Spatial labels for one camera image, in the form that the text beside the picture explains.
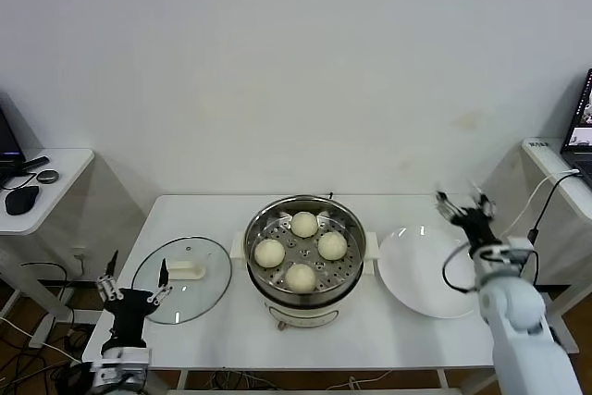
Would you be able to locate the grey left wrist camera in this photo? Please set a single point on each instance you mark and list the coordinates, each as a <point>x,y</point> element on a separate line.
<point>136,357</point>

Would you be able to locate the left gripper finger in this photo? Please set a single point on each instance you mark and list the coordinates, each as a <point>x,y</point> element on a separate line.
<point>163,291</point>
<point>110,286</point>

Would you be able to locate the black stick remote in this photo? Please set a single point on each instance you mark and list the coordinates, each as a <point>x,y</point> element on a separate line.
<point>34,164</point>

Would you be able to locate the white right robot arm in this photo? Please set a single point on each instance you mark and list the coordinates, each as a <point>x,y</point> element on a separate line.
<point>513,312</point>

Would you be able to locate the round black puck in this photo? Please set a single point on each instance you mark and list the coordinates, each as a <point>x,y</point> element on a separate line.
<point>48,176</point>

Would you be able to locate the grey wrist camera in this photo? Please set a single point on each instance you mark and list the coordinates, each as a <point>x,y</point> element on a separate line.
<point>518,249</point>
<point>136,357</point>

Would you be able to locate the white wall socket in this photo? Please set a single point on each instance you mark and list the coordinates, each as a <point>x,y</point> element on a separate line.
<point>83,254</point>

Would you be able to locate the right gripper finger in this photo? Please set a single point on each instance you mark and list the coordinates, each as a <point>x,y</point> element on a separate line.
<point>451,211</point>
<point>486,206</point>

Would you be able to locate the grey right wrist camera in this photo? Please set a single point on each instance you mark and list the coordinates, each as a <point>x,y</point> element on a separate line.
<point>518,249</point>

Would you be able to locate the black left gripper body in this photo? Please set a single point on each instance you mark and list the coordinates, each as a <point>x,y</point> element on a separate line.
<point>128,307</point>

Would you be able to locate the steel perforated steamer basket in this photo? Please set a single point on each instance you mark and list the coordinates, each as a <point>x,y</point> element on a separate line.
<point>372,247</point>

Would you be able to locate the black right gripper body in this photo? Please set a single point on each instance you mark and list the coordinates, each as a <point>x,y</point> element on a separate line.
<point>478,228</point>

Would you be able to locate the white round plate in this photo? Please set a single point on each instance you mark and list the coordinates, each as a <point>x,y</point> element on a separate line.
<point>416,265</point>

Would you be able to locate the black laptop camera views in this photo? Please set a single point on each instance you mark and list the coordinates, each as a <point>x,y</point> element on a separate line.
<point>580,136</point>

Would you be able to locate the black cooker power plug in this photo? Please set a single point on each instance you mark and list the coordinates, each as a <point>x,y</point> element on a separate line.
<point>330,195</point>

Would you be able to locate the white steamed baozi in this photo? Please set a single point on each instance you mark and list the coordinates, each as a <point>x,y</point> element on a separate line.
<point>269,254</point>
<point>332,246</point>
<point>300,278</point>
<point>304,225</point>

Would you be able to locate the black laptop purple light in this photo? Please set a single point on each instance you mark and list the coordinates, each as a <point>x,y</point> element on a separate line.
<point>7,136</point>

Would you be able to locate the white side desk labelled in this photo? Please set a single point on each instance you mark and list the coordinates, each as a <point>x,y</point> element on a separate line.
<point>552,159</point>

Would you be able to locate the black computer mouse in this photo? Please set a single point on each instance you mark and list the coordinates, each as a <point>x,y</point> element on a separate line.
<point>21,201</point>

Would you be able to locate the cream electric cooker base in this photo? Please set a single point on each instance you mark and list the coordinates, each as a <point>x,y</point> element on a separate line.
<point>300,316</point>

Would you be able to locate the white table frame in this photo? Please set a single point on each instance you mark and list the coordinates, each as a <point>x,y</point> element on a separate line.
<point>442,378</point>

